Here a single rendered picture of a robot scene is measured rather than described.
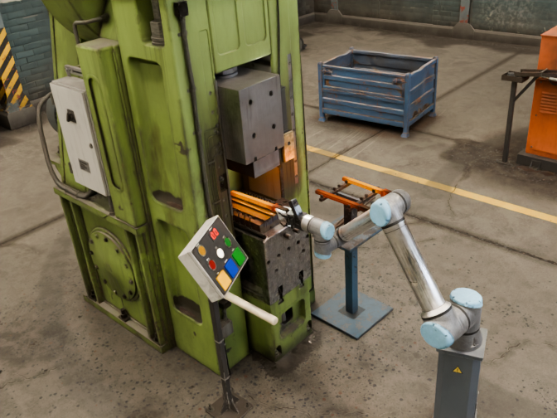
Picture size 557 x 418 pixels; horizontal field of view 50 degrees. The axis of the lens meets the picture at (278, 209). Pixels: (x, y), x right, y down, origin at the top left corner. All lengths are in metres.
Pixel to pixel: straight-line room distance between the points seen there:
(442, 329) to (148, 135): 1.78
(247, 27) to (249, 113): 0.44
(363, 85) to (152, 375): 4.24
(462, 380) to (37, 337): 2.82
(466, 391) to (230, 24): 2.16
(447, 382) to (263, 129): 1.58
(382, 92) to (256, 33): 3.79
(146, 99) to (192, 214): 0.64
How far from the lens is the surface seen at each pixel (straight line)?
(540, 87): 6.11
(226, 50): 3.07
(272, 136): 3.19
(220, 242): 2.94
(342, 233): 3.21
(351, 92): 7.05
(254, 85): 3.03
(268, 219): 3.35
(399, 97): 6.76
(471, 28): 10.84
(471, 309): 2.95
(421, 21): 11.32
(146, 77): 3.17
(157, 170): 3.37
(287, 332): 3.83
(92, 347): 4.28
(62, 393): 4.04
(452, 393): 3.28
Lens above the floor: 2.67
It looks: 29 degrees down
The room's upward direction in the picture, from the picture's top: 5 degrees counter-clockwise
